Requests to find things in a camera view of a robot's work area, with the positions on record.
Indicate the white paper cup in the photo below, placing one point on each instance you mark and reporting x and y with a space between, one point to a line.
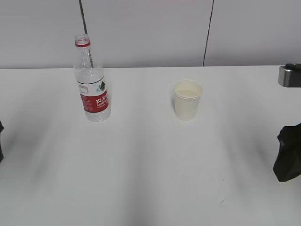
187 94

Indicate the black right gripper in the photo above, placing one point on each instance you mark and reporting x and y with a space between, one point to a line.
288 162

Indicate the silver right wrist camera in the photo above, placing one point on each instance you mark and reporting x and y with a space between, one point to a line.
290 75

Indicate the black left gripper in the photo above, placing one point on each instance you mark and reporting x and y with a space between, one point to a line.
1 152

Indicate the dark wall seam strip right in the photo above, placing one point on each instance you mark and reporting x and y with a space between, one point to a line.
208 33

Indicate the clear red-label water bottle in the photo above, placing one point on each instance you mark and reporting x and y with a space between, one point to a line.
90 80

